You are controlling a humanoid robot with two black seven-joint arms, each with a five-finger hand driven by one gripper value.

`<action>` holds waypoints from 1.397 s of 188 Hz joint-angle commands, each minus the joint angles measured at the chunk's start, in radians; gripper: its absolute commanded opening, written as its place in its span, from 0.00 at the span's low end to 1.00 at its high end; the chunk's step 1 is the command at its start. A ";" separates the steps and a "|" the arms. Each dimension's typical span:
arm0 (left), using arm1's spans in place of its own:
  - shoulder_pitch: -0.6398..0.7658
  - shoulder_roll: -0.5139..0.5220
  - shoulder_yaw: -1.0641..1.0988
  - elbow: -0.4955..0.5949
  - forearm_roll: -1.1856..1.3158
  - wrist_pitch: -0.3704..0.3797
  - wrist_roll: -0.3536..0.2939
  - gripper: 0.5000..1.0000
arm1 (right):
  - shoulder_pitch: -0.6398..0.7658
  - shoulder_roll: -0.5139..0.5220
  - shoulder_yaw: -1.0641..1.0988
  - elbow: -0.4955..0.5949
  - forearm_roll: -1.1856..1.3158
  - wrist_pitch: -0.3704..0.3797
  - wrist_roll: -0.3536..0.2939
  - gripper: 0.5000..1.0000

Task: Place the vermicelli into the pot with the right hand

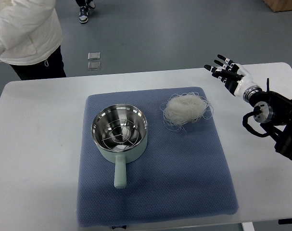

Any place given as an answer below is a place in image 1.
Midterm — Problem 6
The blue white sneaker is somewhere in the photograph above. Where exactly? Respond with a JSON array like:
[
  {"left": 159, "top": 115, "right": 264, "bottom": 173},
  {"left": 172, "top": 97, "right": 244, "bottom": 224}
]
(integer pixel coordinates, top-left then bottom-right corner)
[{"left": 79, "top": 6, "right": 89, "bottom": 24}]

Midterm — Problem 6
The white vermicelli bundle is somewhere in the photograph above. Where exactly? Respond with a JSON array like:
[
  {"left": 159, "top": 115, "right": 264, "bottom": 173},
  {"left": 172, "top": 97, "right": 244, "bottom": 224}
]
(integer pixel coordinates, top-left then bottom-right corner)
[{"left": 160, "top": 91, "right": 214, "bottom": 132}]

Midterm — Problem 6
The upper metal floor plate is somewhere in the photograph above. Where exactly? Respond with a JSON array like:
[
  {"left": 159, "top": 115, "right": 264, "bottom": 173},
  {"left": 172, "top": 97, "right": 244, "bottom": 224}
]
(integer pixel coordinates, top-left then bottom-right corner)
[{"left": 88, "top": 52, "right": 101, "bottom": 60}]

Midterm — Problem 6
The blue quilted mat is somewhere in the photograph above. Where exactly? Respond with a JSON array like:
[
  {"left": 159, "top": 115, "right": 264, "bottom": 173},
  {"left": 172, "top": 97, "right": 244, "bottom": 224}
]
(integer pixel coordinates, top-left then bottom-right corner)
[{"left": 77, "top": 87, "right": 238, "bottom": 227}]

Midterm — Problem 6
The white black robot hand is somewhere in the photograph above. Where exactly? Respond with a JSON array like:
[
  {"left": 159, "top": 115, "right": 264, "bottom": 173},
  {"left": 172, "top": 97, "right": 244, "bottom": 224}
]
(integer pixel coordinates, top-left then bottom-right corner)
[{"left": 204, "top": 54, "right": 261, "bottom": 98}]

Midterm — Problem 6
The mint green steel pot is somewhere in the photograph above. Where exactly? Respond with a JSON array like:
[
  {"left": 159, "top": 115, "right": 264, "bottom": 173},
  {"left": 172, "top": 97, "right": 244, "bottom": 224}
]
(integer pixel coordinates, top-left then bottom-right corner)
[{"left": 91, "top": 104, "right": 148, "bottom": 189}]

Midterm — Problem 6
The person in white jacket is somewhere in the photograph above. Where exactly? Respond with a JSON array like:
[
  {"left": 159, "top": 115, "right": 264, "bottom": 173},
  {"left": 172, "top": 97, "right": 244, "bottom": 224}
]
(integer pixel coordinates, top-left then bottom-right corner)
[{"left": 0, "top": 0, "right": 66, "bottom": 80}]

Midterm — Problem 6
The wooden box corner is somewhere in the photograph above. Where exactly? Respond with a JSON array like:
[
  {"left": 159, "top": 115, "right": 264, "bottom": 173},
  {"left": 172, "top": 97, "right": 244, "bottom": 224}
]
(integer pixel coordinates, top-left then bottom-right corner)
[{"left": 264, "top": 0, "right": 292, "bottom": 13}]

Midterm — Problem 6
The wire steaming rack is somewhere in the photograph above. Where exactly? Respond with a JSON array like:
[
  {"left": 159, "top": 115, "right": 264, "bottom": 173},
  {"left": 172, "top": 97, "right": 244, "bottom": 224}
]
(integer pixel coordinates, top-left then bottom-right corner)
[{"left": 101, "top": 119, "right": 141, "bottom": 149}]

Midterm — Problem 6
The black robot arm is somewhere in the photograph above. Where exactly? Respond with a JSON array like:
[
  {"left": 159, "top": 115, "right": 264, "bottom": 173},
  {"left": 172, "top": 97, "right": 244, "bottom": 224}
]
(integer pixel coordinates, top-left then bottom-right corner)
[{"left": 242, "top": 80, "right": 292, "bottom": 160}]

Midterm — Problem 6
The black cable loop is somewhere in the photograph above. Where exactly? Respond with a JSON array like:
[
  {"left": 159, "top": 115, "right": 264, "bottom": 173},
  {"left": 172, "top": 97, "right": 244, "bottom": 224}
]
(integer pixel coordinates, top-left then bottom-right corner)
[{"left": 242, "top": 112, "right": 274, "bottom": 138}]

